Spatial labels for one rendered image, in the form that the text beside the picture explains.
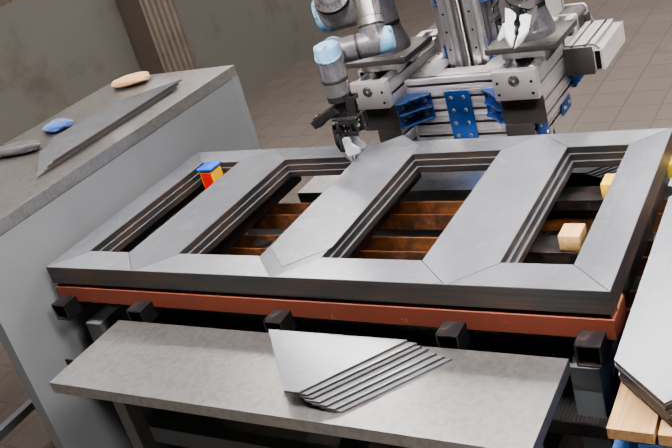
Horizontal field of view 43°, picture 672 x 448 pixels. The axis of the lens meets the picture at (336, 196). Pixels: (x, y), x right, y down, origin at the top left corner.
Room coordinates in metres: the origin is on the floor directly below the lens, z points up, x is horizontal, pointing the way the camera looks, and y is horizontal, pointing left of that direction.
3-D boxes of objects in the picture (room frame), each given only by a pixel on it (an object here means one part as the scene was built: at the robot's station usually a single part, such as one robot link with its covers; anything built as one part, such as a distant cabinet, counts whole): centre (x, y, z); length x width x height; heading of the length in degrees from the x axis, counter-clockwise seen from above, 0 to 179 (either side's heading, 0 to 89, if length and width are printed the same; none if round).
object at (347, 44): (2.44, -0.12, 1.17); 0.11 x 0.11 x 0.08; 80
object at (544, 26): (2.51, -0.71, 1.09); 0.15 x 0.15 x 0.10
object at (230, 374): (1.58, 0.23, 0.74); 1.20 x 0.26 x 0.03; 55
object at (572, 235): (1.70, -0.49, 0.79); 0.06 x 0.05 x 0.04; 145
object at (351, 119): (2.34, -0.09, 1.02); 0.09 x 0.08 x 0.12; 55
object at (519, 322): (1.83, 0.17, 0.79); 1.56 x 0.09 x 0.06; 55
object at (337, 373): (1.49, 0.10, 0.77); 0.45 x 0.20 x 0.04; 55
